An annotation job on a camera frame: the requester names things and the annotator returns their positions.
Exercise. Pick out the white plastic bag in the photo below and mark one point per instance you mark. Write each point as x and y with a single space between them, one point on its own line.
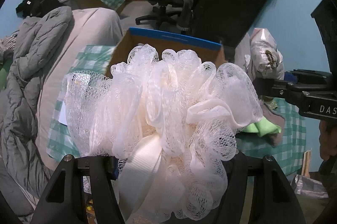
263 47

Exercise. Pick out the lime green cloth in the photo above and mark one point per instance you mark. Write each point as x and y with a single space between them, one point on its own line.
263 129

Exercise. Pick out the silver plastic bag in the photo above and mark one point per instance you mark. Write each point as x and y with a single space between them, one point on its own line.
308 184

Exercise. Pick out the grey fleece-lined mitten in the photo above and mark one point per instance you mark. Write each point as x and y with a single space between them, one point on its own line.
276 118

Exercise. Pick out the white mesh bath loofah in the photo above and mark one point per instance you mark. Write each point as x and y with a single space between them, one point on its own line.
163 108

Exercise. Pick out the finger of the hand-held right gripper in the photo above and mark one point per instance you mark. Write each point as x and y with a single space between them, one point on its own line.
308 76
271 91

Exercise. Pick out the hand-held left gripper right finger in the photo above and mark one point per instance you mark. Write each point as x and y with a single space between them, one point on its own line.
239 174

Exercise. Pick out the grey padded jacket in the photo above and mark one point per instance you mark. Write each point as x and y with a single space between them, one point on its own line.
26 68

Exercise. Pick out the white paper sheet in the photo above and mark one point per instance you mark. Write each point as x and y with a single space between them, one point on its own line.
63 113

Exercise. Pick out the light wooden slat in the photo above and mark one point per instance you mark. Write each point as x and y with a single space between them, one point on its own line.
306 163

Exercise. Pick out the person's right hand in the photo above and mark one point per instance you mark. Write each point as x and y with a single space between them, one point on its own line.
327 137

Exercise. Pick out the beige bed cushion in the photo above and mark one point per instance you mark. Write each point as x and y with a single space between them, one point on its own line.
79 34

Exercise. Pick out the green checkered plastic tablecloth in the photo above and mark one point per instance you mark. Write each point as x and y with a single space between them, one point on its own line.
276 158

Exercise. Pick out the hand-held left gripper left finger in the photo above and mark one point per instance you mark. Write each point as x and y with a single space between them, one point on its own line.
97 174

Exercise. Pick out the cardboard box with blue rim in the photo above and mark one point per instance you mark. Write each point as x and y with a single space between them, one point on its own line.
184 39

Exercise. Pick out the striped cloth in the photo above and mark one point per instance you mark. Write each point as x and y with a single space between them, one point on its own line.
5 45

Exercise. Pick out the black clothes pile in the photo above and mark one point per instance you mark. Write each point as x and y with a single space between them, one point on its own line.
36 2

